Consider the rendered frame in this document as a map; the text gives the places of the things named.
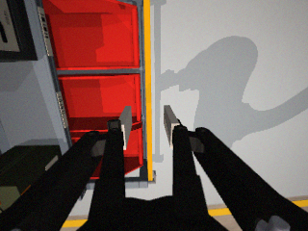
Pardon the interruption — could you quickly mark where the red open bin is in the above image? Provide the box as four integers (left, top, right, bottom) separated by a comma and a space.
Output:
70, 123, 143, 179
58, 73, 141, 132
42, 0, 140, 70

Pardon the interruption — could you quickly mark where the yellow bar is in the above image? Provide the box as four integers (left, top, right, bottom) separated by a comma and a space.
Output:
143, 0, 152, 181

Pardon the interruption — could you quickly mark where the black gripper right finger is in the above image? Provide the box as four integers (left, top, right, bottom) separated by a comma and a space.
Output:
164, 105, 308, 231

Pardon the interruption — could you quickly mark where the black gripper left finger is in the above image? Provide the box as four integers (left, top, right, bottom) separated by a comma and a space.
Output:
0, 106, 132, 231

